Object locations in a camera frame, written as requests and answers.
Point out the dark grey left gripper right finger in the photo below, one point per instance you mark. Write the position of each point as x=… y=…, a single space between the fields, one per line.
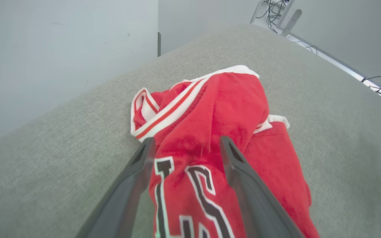
x=253 y=198

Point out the red basketball jersey white trim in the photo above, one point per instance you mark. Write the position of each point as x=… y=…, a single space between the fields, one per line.
x=230 y=109

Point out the silver metal frame rail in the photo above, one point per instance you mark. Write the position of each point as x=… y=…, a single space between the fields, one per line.
x=342 y=66

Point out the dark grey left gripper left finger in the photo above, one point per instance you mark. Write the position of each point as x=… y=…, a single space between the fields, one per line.
x=124 y=198

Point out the dark partition foot bracket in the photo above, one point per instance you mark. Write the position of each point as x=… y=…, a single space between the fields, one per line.
x=159 y=44

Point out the white metal post bracket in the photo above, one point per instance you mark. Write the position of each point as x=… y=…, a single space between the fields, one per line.
x=291 y=18

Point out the grey partition panel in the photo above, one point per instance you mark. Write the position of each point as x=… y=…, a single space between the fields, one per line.
x=193 y=19

